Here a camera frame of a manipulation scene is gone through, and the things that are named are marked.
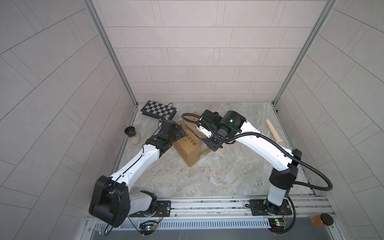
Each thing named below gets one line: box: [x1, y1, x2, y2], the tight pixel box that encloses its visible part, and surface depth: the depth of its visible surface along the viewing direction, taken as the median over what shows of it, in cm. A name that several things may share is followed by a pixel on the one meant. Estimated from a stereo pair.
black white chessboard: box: [140, 100, 177, 120], surface depth 111 cm
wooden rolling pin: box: [265, 118, 286, 148], surface depth 98 cm
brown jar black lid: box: [309, 213, 334, 227], surface depth 63 cm
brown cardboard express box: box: [172, 111, 212, 167], surface depth 77 cm
